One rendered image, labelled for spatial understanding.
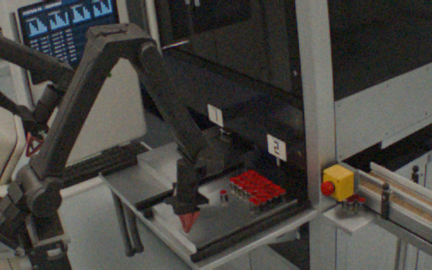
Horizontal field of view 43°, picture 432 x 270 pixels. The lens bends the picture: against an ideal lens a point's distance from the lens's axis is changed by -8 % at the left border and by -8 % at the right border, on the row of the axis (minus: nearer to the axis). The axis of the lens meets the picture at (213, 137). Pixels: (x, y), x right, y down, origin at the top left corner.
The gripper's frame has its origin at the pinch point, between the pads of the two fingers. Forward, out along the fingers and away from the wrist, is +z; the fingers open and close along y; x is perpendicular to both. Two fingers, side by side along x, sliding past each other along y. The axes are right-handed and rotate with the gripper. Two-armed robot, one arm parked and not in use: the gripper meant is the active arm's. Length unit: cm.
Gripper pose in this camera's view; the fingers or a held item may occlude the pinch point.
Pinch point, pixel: (186, 229)
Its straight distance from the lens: 157.2
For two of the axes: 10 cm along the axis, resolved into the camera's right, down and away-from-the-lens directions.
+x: -5.4, -2.8, 8.0
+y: 8.4, -1.3, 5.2
